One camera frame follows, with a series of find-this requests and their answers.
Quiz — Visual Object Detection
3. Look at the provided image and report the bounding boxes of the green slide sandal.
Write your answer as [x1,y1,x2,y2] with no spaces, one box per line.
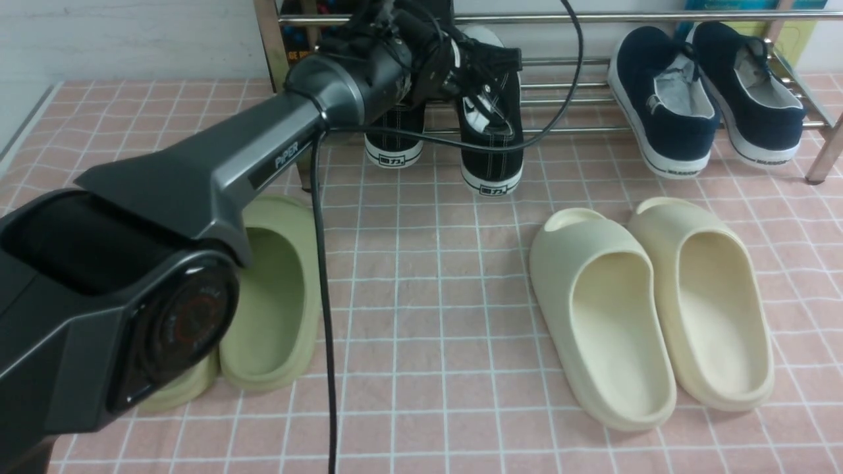
[219,195,321,391]
[138,348,219,412]

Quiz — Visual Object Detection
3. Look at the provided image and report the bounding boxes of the cream left slide sandal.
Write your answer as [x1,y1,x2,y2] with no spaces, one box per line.
[529,208,676,432]

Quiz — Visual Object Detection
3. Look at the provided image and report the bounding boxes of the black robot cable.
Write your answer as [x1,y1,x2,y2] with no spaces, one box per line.
[310,0,585,474]

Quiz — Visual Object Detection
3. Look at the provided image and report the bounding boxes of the navy left sneaker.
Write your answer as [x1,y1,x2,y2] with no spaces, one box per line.
[607,25,721,179]

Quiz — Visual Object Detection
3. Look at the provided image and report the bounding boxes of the cream right slide sandal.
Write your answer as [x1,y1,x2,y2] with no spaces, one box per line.
[628,197,775,412]

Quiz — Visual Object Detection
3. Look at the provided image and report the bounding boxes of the black canvas sneaker white laces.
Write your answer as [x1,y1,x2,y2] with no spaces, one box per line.
[454,25,526,196]

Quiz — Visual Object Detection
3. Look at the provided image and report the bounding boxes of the navy sneaker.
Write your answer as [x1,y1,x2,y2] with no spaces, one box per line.
[688,22,807,169]
[607,25,721,179]

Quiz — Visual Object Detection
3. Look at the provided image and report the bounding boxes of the metal shoe rack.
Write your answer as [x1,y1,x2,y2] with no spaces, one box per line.
[253,1,841,186]

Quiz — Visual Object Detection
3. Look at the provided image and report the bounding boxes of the green right slide sandal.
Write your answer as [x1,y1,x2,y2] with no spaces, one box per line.
[219,195,321,391]

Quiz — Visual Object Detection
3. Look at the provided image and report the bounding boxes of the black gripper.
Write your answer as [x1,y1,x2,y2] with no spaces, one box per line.
[342,1,488,110]

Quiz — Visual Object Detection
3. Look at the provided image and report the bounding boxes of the cream slide sandal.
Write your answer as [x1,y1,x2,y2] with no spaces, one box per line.
[628,197,775,412]
[529,208,676,432]

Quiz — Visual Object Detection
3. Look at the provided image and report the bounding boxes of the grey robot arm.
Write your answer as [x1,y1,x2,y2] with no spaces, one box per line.
[1,1,458,473]

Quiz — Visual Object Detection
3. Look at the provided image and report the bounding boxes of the navy right sneaker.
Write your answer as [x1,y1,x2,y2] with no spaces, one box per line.
[688,22,807,169]

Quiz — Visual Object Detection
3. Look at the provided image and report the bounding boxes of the green left slide sandal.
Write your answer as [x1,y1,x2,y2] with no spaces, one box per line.
[138,348,219,412]

